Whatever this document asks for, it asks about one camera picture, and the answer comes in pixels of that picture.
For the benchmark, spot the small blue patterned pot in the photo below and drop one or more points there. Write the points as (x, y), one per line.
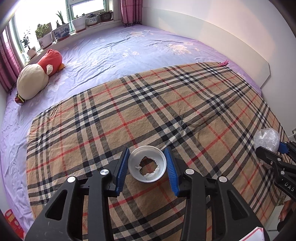
(91, 19)

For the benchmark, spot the person's right hand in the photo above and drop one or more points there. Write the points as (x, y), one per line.
(288, 205)

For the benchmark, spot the white pot red rim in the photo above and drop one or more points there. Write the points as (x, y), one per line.
(79, 23)

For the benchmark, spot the left pink curtain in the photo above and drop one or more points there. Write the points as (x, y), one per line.
(10, 67)

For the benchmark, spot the tan plaid blanket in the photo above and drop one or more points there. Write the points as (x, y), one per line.
(205, 112)

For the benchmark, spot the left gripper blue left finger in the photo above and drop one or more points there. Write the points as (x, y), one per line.
(122, 171)

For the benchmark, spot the blue and white porcelain pot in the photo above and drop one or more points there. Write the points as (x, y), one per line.
(62, 30)

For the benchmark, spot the clear plastic bag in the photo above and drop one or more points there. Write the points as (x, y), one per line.
(267, 138)

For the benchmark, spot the right pink curtain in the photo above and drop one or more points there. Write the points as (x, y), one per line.
(131, 11)

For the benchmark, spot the small bonsai in white pot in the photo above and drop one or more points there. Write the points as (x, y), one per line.
(26, 44)

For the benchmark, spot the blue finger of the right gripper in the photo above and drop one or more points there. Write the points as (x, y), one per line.
(283, 148)

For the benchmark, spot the dark brown plant pot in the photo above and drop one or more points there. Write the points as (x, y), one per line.
(105, 16)

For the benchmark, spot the pink edged white paper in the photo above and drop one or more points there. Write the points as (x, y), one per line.
(255, 235)

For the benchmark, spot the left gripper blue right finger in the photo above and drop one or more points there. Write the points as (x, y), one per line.
(172, 170)

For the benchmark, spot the green plant in white pot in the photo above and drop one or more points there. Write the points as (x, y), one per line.
(44, 35)

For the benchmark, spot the red and cream plush toy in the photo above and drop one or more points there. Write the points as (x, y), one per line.
(34, 77)

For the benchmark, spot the pink curtain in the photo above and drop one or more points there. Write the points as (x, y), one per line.
(131, 11)
(10, 67)

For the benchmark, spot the white bed headboard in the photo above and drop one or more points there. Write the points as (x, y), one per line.
(219, 39)

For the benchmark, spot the red box at bedside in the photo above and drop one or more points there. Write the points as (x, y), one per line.
(12, 221)

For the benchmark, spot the white torn plastic lid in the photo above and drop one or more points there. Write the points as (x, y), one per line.
(147, 164)

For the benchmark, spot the purple floral bed sheet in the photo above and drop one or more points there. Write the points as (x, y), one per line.
(92, 60)

